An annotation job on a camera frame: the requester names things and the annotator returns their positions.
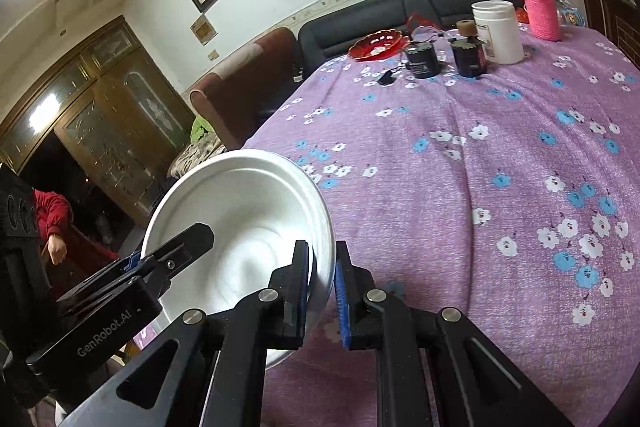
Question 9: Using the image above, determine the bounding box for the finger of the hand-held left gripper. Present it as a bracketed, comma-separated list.
[57, 222, 216, 315]

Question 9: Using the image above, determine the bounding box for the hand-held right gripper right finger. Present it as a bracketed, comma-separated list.
[334, 241, 576, 427]

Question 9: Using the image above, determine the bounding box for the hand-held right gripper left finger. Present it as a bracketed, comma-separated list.
[60, 239, 313, 427]

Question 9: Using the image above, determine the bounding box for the small white bowl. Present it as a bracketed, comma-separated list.
[141, 149, 336, 370]

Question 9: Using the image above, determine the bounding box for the floral cloth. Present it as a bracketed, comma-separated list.
[167, 142, 228, 180]

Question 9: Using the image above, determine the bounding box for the green cushion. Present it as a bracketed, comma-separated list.
[189, 116, 216, 146]

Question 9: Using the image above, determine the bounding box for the wooden glass-door cabinet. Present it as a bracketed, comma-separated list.
[0, 14, 196, 228]

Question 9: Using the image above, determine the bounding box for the purple floral tablecloth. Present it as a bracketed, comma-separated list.
[240, 22, 640, 427]

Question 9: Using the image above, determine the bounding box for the brown chair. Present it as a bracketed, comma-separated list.
[189, 27, 301, 150]

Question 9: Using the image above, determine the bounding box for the red scalloped plate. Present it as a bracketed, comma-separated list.
[348, 30, 405, 62]

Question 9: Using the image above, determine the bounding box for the black round jar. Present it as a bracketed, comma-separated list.
[404, 42, 442, 80]

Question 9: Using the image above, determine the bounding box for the black leather sofa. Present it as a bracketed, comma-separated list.
[297, 0, 531, 78]

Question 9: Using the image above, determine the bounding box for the black jar with cork lid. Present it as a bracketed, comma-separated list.
[450, 21, 488, 78]

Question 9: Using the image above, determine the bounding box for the white plastic jar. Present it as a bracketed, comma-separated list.
[471, 0, 525, 65]

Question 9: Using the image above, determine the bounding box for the clear plastic bottle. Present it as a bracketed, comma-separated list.
[552, 0, 587, 28]

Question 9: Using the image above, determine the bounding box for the small wall plaque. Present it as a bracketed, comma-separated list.
[190, 14, 218, 46]

